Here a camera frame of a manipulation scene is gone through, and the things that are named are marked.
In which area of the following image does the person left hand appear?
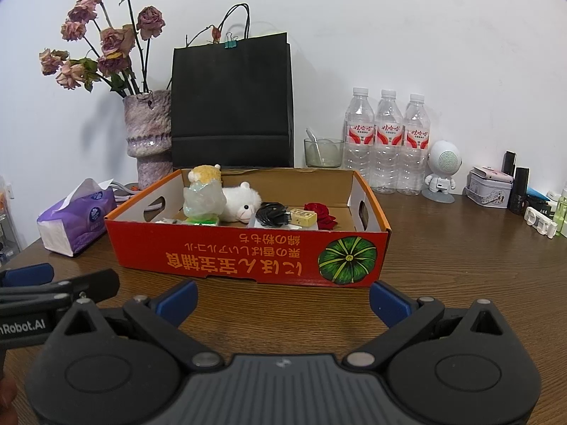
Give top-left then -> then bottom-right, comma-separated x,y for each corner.
0,376 -> 18,425

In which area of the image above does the black usb cable bundle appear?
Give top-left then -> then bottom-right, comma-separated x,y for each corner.
254,201 -> 292,228

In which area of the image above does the purple tissue pack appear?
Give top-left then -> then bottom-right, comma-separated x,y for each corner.
37,178 -> 117,257

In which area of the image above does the glass cup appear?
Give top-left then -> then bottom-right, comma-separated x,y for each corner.
304,127 -> 344,169

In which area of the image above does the red fabric rose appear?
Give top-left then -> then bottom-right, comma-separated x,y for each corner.
304,203 -> 337,230

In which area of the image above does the white robot figurine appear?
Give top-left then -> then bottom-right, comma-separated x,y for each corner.
421,140 -> 462,204

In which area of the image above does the teal binder clip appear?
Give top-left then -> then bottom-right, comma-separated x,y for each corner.
224,32 -> 238,49

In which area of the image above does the purple ceramic vase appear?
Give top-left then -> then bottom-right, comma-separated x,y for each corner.
123,89 -> 173,190

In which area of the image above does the right water bottle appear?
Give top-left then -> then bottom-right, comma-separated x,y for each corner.
397,94 -> 431,196

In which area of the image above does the red orange cardboard box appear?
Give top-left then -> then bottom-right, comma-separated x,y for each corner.
105,168 -> 391,288

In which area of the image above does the yellow eraser block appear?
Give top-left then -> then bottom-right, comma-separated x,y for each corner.
288,208 -> 317,228

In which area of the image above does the yellow white plush toy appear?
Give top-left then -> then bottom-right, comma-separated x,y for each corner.
186,164 -> 262,225

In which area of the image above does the middle water bottle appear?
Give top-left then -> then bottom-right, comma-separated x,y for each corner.
371,89 -> 404,194

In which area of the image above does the dried pink roses bouquet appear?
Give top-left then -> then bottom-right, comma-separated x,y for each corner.
38,0 -> 165,98

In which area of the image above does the black paper bag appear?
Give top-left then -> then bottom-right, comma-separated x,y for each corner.
170,2 -> 296,170

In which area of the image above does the left water bottle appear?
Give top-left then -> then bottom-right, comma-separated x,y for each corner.
343,87 -> 375,180

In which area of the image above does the water bottle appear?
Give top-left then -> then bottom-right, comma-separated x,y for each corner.
371,89 -> 404,194
397,94 -> 431,196
343,87 -> 375,180

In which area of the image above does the white tissue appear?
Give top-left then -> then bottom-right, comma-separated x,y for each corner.
153,218 -> 186,225

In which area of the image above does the iridescent plastic flower cup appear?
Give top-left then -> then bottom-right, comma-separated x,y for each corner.
183,180 -> 227,219

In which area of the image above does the small tin box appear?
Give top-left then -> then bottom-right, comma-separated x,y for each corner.
463,166 -> 513,209

